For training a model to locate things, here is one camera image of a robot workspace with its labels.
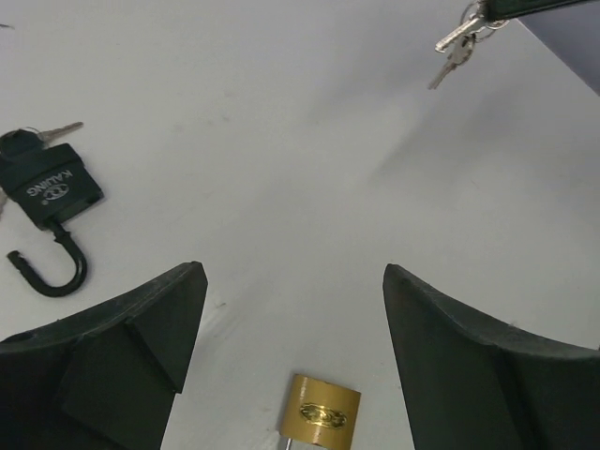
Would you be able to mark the black padlock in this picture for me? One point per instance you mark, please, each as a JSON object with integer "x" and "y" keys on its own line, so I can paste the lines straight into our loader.
{"x": 83, "y": 192}

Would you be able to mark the small silver key pair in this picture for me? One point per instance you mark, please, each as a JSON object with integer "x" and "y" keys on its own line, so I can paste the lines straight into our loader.
{"x": 460, "y": 44}

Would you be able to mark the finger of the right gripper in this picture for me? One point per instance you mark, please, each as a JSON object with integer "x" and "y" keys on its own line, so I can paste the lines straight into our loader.
{"x": 501, "y": 10}

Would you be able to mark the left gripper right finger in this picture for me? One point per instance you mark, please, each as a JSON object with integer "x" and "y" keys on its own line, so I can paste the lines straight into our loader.
{"x": 471, "y": 381}

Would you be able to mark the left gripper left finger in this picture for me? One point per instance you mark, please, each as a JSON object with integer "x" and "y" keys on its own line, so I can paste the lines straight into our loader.
{"x": 105, "y": 377}

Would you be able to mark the brass padlock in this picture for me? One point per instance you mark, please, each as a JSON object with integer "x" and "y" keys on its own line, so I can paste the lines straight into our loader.
{"x": 319, "y": 413}

